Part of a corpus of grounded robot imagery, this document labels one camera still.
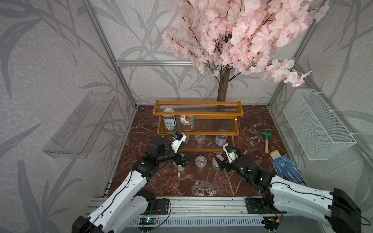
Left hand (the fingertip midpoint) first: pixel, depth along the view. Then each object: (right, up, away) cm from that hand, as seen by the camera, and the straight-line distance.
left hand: (190, 151), depth 72 cm
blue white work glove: (+56, -14, +15) cm, 60 cm away
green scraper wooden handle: (+52, +4, +27) cm, 59 cm away
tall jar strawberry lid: (-7, -12, +13) cm, 19 cm away
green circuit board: (-21, -34, -2) cm, 40 cm away
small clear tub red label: (-3, +3, +19) cm, 20 cm away
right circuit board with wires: (+40, -35, -1) cm, 53 cm away
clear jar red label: (-2, +14, +8) cm, 16 cm away
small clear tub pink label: (+6, -9, +12) cm, 16 cm away
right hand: (+17, -2, +7) cm, 18 cm away
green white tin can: (-12, +14, +8) cm, 20 cm away
